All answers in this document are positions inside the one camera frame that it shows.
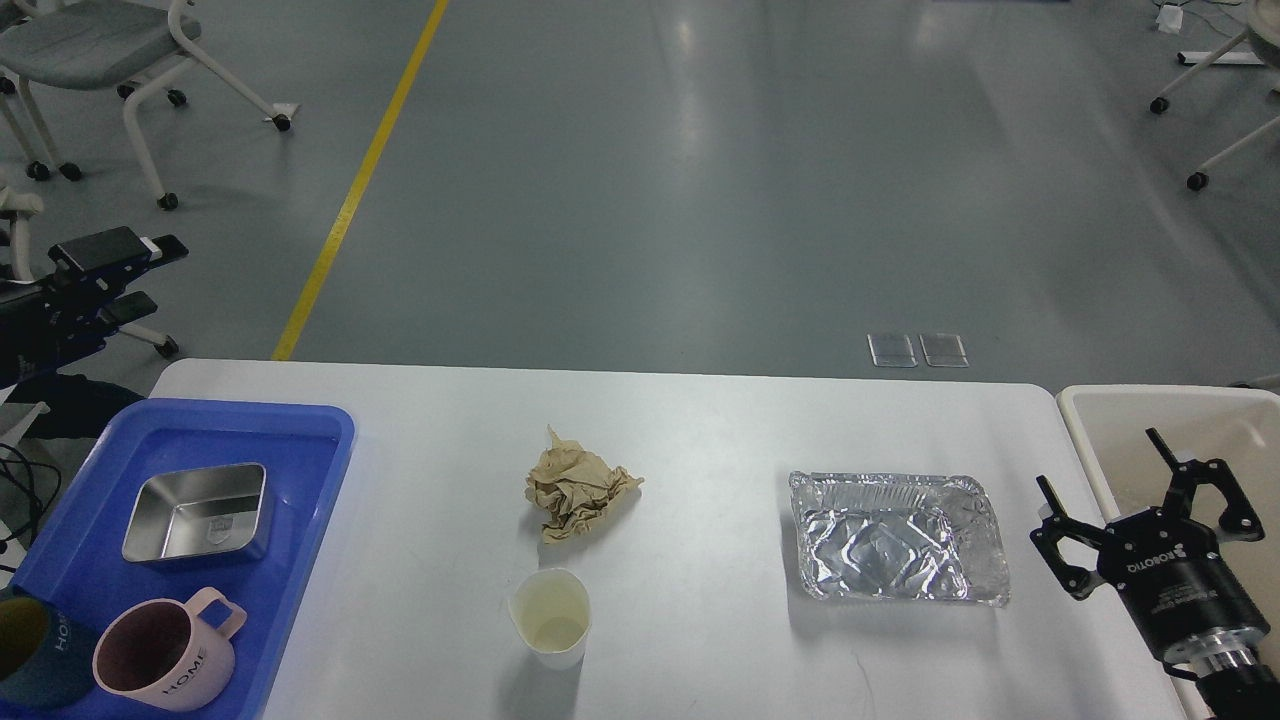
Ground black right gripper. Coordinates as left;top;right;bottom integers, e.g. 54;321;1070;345
1030;427;1271;661

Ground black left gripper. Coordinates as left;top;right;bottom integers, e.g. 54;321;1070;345
1;225;189;388

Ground aluminium foil tray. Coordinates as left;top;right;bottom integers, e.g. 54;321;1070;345
788;471;1012;609

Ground square stainless steel dish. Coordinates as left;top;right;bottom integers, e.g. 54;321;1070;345
122;462;274;570

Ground pink HOME mug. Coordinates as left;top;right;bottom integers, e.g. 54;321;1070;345
91;587;248;712

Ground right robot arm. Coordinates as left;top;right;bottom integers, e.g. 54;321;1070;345
1030;428;1279;719

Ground person in dark jeans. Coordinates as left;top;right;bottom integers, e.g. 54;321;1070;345
6;373;145;439

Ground beige plastic bin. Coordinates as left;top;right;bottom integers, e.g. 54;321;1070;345
1057;386;1279;719

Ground grey office chair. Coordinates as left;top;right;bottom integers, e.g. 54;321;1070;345
1;1;297;211

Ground right floor socket plate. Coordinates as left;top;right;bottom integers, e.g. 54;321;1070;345
918;333;970;368

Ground floor socket plate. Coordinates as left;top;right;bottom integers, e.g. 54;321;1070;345
918;333;970;368
867;333;919;369

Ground left floor socket plate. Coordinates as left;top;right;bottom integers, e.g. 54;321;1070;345
867;333;919;369

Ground white chair legs right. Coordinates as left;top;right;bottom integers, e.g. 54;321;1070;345
1149;0;1280;192

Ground dark teal HOME mug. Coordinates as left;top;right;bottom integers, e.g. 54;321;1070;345
1;589;101;711

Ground crumpled brown paper napkin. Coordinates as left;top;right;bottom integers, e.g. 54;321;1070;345
524;427;645;544

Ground white paper cup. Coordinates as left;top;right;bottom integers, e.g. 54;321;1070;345
507;568;593;671

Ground black cables at left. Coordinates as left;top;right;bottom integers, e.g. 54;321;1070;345
0;443;63;577

